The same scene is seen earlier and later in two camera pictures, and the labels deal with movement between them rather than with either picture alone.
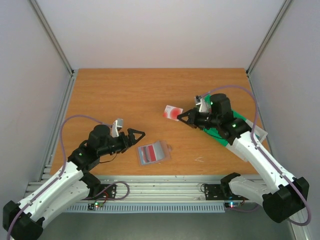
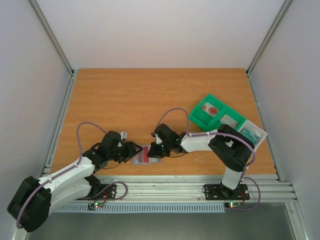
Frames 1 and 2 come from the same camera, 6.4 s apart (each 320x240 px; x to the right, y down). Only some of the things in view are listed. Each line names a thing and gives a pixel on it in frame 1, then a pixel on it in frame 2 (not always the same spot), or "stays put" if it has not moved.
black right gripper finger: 189,121 to 157,151
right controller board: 231,204 stays put
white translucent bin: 259,133 stays put
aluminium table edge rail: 145,189 stays put
